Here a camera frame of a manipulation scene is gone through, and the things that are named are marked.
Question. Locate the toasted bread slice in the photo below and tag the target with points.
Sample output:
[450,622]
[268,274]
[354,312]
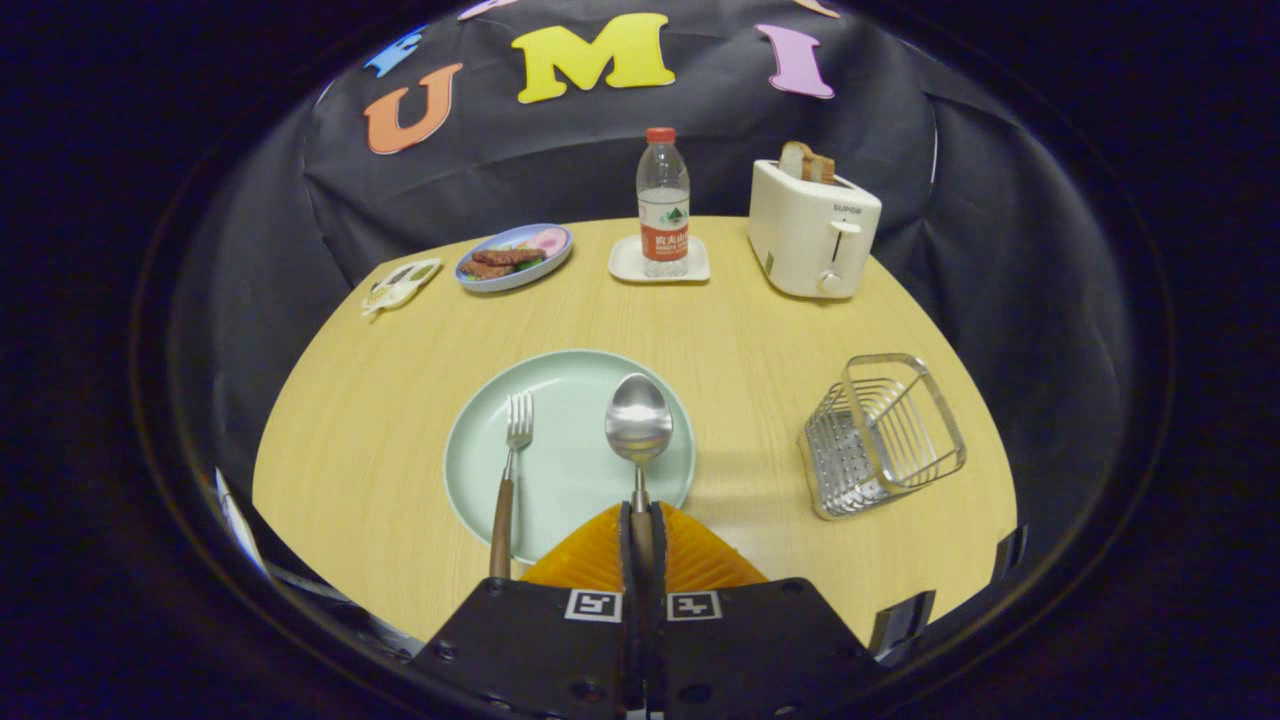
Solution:
[824,170]
[795,160]

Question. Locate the brown toy sausage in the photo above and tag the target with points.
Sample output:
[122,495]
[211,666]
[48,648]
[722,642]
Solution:
[485,270]
[505,257]

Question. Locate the pink toy ham slice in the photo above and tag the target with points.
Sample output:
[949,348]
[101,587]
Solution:
[548,241]

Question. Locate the blue food plate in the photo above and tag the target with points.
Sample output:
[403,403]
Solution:
[480,282]

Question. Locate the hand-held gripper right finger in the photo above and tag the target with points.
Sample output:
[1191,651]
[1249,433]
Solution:
[750,650]

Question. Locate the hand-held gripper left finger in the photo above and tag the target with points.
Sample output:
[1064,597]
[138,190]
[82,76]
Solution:
[540,650]

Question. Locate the pale green plate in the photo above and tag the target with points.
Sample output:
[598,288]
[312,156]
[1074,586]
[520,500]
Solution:
[570,470]

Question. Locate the cream white toaster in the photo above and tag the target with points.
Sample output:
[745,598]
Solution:
[800,235]

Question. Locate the clear red-capped water bottle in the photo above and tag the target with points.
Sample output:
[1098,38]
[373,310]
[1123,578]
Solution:
[663,210]

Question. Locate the black backdrop cloth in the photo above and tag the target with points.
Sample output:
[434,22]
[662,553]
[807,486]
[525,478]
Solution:
[560,150]

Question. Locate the white square coaster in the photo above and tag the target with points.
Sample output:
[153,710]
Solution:
[625,265]

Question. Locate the white divided sauce dish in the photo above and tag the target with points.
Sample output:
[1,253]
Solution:
[400,285]

